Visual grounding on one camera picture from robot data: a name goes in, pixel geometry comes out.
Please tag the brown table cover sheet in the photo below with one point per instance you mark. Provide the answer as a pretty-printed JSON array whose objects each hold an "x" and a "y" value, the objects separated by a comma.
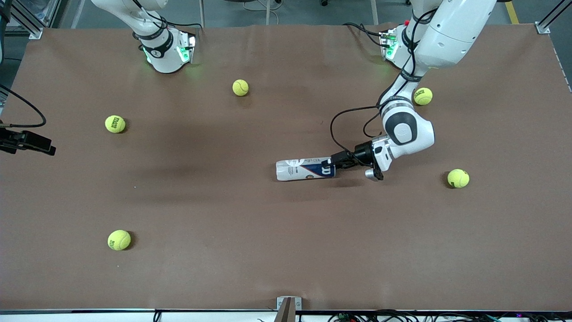
[{"x": 286, "y": 232}]

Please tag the white table edge rail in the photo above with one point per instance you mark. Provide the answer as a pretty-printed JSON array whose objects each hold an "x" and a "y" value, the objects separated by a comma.
[{"x": 89, "y": 316}]

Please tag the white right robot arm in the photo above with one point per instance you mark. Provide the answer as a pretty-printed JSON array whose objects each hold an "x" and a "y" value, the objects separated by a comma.
[{"x": 156, "y": 49}]

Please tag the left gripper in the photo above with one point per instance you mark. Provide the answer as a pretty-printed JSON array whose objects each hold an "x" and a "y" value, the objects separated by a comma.
[{"x": 362, "y": 154}]

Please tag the aluminium frame post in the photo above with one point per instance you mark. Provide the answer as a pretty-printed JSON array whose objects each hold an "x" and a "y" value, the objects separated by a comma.
[
  {"x": 33, "y": 30},
  {"x": 542, "y": 28}
]

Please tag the yellow tennis ball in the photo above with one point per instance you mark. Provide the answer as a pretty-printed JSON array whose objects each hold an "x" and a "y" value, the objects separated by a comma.
[
  {"x": 119, "y": 240},
  {"x": 458, "y": 178},
  {"x": 240, "y": 87},
  {"x": 424, "y": 97},
  {"x": 115, "y": 124}
]

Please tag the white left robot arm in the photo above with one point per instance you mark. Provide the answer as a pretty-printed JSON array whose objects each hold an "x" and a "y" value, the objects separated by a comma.
[{"x": 451, "y": 36}]

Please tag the white blue tennis ball can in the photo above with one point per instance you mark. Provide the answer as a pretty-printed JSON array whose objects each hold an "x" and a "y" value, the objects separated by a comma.
[{"x": 304, "y": 170}]

